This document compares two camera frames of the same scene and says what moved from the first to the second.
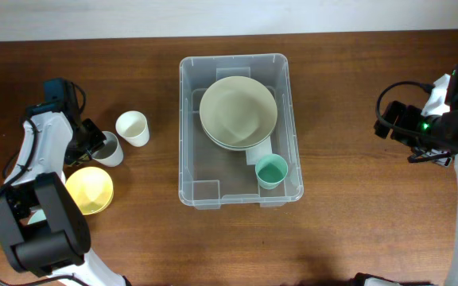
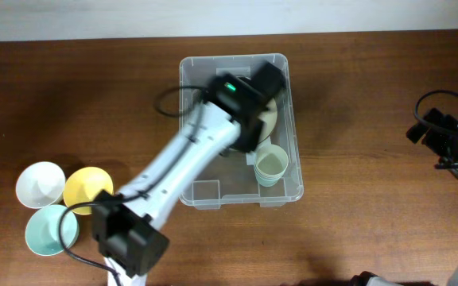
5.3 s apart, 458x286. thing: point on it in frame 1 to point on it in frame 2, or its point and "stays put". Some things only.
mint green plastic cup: (270, 171) stays put
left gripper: (80, 156) to (250, 148)
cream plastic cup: (133, 126) to (270, 163)
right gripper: (408, 115) to (433, 140)
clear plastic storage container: (238, 133) stays put
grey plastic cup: (112, 155) to (269, 173)
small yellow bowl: (91, 189) stays put
